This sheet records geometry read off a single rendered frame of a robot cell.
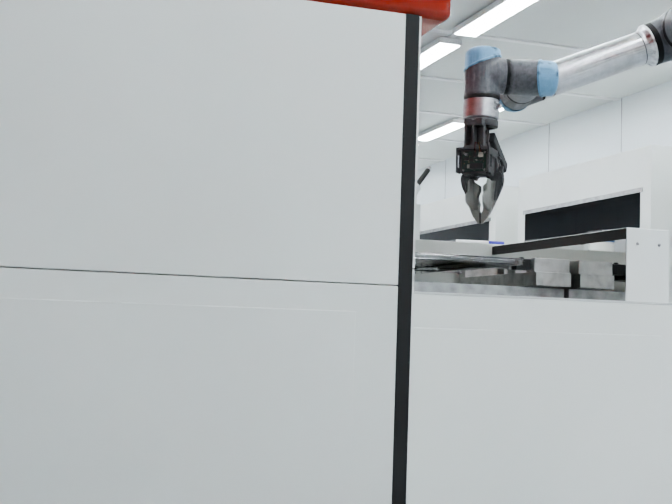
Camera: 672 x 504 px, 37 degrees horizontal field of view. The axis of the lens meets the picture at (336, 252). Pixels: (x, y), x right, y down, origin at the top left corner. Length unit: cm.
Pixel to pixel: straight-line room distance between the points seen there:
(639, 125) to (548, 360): 694
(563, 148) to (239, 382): 839
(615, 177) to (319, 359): 590
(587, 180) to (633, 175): 57
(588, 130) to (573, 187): 171
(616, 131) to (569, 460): 723
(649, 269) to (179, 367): 97
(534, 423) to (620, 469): 19
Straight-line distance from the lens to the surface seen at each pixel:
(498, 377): 175
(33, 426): 136
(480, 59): 213
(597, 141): 917
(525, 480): 179
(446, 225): 966
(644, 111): 864
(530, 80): 215
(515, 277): 213
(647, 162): 693
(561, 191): 782
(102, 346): 136
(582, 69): 231
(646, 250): 198
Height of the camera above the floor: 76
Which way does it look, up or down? 4 degrees up
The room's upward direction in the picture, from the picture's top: 2 degrees clockwise
